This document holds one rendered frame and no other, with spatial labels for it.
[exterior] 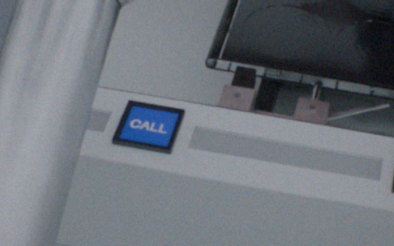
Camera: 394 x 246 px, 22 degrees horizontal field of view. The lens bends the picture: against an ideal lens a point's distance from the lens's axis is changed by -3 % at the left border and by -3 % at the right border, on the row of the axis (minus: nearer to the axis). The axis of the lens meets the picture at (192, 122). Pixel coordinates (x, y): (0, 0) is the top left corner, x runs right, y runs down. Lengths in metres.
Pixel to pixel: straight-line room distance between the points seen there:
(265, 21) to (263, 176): 0.31
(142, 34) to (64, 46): 0.51
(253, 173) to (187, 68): 0.34
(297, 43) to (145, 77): 0.19
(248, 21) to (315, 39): 0.08
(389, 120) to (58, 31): 0.53
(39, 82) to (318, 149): 0.30
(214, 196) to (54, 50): 0.23
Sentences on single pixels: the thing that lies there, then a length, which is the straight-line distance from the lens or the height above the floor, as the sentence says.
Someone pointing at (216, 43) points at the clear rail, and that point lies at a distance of 1.13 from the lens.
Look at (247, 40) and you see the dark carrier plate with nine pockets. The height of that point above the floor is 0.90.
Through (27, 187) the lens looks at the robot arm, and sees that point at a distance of 0.75.
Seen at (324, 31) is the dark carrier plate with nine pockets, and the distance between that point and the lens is 1.17.
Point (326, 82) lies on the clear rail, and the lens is 1.10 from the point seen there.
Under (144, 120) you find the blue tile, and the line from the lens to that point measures 0.95.
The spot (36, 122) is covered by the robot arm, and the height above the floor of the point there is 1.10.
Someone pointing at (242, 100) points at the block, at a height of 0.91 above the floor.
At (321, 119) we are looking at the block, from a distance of 1.04.
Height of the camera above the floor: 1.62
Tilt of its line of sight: 43 degrees down
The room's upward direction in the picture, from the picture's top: 1 degrees clockwise
